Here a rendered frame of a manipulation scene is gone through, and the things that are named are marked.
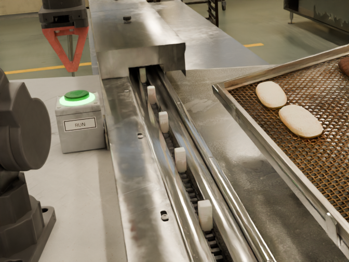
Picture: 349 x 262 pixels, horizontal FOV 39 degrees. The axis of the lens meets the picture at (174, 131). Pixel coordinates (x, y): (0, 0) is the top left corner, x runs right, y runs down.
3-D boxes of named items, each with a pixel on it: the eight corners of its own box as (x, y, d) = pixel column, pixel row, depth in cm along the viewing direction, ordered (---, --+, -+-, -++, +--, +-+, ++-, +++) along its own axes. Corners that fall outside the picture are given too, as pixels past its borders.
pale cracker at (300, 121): (272, 113, 68) (271, 105, 68) (299, 105, 68) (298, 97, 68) (300, 142, 59) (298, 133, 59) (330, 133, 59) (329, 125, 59)
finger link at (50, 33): (49, 78, 74) (38, 14, 71) (52, 66, 81) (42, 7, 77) (95, 73, 75) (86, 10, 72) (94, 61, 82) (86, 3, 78)
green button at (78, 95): (65, 100, 81) (64, 91, 80) (90, 97, 81) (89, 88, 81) (65, 108, 77) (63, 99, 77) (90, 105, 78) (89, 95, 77)
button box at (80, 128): (65, 154, 87) (54, 93, 82) (110, 147, 88) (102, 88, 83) (64, 175, 79) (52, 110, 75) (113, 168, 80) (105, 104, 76)
